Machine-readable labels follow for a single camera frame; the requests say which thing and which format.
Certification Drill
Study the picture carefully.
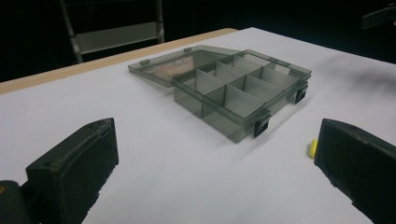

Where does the small yellow piece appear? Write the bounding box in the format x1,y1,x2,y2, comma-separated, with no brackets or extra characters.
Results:
308,138,318,160

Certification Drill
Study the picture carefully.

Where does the metal stand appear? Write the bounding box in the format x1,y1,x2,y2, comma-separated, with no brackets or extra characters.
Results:
59,0,165,64

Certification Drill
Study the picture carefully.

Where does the grey transparent compartment box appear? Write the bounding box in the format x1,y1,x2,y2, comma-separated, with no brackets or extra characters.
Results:
127,44,313,144

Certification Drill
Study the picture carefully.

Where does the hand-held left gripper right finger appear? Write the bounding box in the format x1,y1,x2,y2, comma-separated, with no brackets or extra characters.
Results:
313,118,396,224

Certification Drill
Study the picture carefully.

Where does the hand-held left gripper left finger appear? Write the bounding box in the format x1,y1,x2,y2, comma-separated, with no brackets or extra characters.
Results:
25,117,120,224

